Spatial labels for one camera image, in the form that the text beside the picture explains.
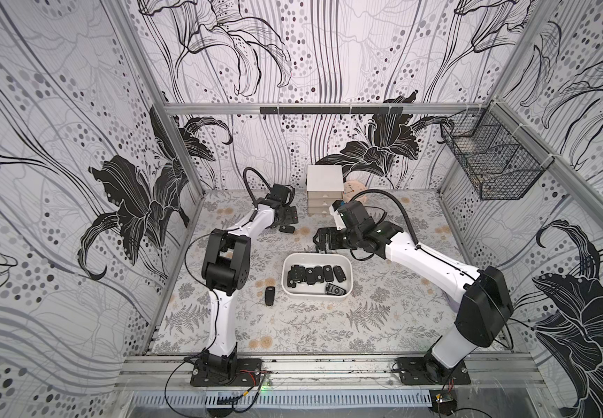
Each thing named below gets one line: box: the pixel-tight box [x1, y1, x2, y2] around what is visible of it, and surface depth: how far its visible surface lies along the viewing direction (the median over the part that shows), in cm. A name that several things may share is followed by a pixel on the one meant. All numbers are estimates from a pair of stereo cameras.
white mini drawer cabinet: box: [306, 164, 345, 215], surface depth 107 cm
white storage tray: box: [281, 252, 353, 299], surface depth 92 cm
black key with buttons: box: [323, 264, 334, 283], surface depth 93 cm
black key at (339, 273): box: [332, 264, 347, 284], surface depth 93 cm
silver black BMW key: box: [325, 283, 347, 297], surface depth 90 cm
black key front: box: [305, 267, 316, 285], surface depth 92 cm
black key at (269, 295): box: [264, 285, 276, 306], surface depth 88 cm
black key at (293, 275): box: [287, 264, 300, 289], surface depth 92 cm
